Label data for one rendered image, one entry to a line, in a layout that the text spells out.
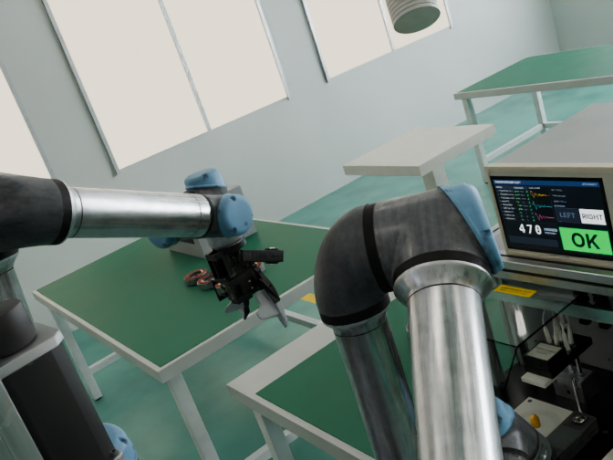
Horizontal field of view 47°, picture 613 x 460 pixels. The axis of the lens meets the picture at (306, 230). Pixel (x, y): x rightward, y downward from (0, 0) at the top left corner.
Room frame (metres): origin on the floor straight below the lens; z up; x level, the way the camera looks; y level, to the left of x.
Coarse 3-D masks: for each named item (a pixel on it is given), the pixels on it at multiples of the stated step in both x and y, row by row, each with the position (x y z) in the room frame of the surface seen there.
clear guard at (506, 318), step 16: (528, 288) 1.30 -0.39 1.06; (544, 288) 1.27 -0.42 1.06; (560, 288) 1.25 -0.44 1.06; (496, 304) 1.28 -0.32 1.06; (512, 304) 1.26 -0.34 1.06; (528, 304) 1.23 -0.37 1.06; (544, 304) 1.21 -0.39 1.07; (560, 304) 1.19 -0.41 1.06; (496, 320) 1.22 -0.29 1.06; (512, 320) 1.20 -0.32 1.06; (528, 320) 1.18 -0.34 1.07; (544, 320) 1.16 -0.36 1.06; (496, 336) 1.16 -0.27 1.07; (512, 336) 1.14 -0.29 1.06; (528, 336) 1.12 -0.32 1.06; (496, 352) 1.13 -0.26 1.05; (512, 352) 1.10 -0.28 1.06; (496, 368) 1.11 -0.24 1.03; (496, 384) 1.09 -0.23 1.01
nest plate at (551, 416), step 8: (528, 400) 1.34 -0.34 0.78; (536, 400) 1.33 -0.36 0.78; (520, 408) 1.32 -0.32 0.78; (528, 408) 1.31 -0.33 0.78; (536, 408) 1.30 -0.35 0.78; (544, 408) 1.29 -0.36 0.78; (552, 408) 1.28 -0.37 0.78; (560, 408) 1.27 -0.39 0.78; (528, 416) 1.28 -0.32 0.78; (544, 416) 1.26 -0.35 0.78; (552, 416) 1.26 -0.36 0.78; (560, 416) 1.25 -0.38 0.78; (544, 424) 1.24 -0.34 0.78; (552, 424) 1.23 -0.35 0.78; (544, 432) 1.22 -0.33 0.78
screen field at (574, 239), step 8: (560, 232) 1.25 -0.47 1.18; (568, 232) 1.24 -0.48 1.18; (576, 232) 1.22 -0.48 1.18; (584, 232) 1.21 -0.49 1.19; (592, 232) 1.19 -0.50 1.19; (600, 232) 1.18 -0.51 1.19; (568, 240) 1.24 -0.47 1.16; (576, 240) 1.22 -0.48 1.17; (584, 240) 1.21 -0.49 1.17; (592, 240) 1.19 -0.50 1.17; (600, 240) 1.18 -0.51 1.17; (608, 240) 1.16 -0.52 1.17; (568, 248) 1.24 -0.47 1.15; (576, 248) 1.23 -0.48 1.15; (584, 248) 1.21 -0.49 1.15; (592, 248) 1.20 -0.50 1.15; (600, 248) 1.18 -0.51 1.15; (608, 248) 1.17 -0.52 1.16
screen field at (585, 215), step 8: (560, 208) 1.24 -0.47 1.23; (568, 208) 1.22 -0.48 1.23; (560, 216) 1.24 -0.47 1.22; (568, 216) 1.23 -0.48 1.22; (576, 216) 1.21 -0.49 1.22; (584, 216) 1.20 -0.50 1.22; (592, 216) 1.18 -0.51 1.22; (600, 216) 1.17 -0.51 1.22; (592, 224) 1.19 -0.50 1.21; (600, 224) 1.17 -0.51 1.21
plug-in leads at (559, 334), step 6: (564, 324) 1.34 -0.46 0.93; (546, 330) 1.33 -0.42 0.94; (558, 330) 1.33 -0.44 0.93; (564, 330) 1.29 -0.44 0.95; (570, 330) 1.30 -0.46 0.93; (546, 336) 1.33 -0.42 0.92; (558, 336) 1.33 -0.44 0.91; (564, 336) 1.29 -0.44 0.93; (570, 336) 1.30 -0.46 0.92; (552, 342) 1.33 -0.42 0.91; (558, 342) 1.31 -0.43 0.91; (564, 342) 1.29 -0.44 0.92; (570, 342) 1.31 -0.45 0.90; (570, 348) 1.29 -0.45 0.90
